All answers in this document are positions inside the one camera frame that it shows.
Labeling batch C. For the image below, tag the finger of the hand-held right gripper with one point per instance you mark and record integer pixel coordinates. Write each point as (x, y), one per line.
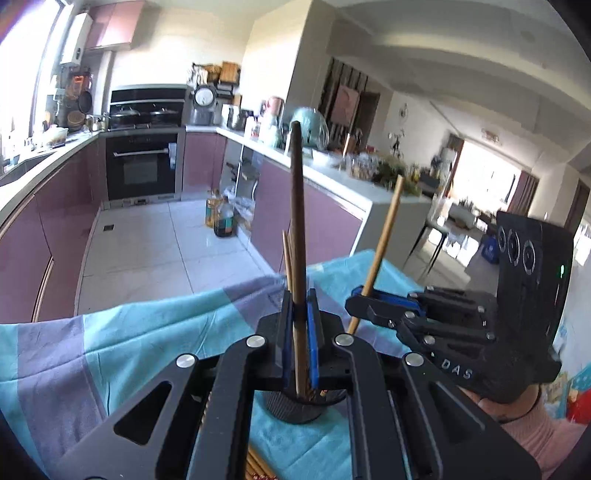
(388, 297)
(374, 311)

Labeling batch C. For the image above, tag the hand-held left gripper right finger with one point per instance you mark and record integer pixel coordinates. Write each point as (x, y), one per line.
(315, 337)

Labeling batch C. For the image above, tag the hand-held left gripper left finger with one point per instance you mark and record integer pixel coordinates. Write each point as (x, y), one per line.
(288, 332)

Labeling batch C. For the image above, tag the light bamboo chopstick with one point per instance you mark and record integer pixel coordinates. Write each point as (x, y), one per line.
(383, 244)

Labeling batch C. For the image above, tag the bundle of wooden chopsticks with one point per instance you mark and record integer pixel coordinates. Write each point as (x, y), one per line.
(288, 263)

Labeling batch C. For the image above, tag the black mesh chopstick holder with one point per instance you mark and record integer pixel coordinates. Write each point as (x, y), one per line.
(295, 410)

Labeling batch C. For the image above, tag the dark brown wooden chopstick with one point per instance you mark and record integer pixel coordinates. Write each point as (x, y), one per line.
(298, 207)

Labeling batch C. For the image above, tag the pile of chopsticks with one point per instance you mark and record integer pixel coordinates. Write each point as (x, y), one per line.
(258, 466)

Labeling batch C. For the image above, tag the person's right forearm pink sleeve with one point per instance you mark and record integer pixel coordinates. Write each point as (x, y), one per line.
(549, 443)

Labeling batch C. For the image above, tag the person's right hand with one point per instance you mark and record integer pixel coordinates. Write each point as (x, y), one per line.
(517, 408)

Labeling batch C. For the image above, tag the blue bag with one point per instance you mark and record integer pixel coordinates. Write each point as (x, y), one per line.
(490, 249)

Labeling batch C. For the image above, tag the black bar stool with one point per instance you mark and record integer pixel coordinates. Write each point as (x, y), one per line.
(434, 228)

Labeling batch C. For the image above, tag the brown curtain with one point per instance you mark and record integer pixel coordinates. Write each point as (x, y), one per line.
(523, 193)

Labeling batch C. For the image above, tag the brown door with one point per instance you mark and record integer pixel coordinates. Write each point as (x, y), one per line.
(581, 203)

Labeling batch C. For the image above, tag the colourful play mat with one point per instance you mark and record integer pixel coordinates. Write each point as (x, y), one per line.
(572, 392)

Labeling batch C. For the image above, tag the purple peninsula cabinets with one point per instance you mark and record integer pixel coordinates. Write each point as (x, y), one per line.
(304, 217)

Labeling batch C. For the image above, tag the leafy green vegetables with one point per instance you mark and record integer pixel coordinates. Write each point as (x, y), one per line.
(399, 175)

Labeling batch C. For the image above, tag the dark sauce bottle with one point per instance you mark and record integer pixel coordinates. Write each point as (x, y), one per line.
(224, 221)

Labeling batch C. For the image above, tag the clear bag of nuts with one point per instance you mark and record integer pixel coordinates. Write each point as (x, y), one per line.
(360, 167)

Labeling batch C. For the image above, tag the clear plastic bag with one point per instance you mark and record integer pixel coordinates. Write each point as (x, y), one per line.
(242, 207)

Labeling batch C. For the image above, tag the yellow cooking oil bottle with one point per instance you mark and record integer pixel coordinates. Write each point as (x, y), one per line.
(212, 210)

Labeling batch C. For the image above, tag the white refrigerator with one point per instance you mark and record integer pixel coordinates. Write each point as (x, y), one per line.
(446, 159)

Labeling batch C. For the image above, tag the blue and purple tablecloth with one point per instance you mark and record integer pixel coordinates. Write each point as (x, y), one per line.
(138, 332)

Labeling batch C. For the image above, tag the round ceiling lamp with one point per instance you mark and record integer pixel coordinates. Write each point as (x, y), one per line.
(490, 136)

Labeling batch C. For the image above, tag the green domed appliance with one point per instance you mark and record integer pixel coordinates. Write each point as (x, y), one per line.
(311, 127)

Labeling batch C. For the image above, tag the narrow purple base cabinet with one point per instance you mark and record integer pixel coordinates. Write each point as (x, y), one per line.
(203, 166)

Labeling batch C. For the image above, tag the steel stock pot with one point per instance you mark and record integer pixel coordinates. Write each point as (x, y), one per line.
(238, 118)

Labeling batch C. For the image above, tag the pink kettle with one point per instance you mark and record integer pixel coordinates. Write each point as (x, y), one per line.
(274, 107)

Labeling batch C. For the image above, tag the black built-in oven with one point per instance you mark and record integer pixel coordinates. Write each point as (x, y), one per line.
(138, 166)

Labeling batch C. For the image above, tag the silver rice cooker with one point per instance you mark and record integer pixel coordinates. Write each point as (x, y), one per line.
(203, 104)

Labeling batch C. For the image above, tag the black pan with lid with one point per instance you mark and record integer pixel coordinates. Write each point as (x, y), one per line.
(164, 114)

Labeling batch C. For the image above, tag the long purple base cabinets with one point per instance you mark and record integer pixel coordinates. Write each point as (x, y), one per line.
(46, 230)

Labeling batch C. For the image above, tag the wooden cutting board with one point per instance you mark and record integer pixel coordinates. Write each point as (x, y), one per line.
(230, 72)

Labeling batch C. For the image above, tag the black wok with lid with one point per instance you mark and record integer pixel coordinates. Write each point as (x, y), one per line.
(125, 114)

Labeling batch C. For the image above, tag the black range hood panel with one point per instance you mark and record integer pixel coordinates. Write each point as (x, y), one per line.
(147, 94)

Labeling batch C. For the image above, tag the woven basket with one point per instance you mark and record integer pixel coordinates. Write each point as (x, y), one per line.
(76, 121)

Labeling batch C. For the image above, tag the clear food container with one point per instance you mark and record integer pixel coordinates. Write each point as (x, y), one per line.
(56, 134)

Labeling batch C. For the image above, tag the hanging black frying pan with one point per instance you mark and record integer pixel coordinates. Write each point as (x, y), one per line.
(85, 102)

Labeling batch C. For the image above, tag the kitchen sink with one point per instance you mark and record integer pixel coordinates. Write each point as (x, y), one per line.
(23, 168)

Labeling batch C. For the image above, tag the white water heater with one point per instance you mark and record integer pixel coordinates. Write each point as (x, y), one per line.
(76, 37)

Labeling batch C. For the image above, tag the wall clock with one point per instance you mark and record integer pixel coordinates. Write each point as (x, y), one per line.
(403, 113)

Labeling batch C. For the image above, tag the pink wall picture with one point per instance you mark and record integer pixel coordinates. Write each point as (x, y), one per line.
(345, 105)

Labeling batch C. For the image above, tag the black wall shelf rack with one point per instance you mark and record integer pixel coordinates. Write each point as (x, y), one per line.
(207, 76)

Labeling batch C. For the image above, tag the pink wall cabinet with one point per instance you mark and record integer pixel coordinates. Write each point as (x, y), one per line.
(115, 25)

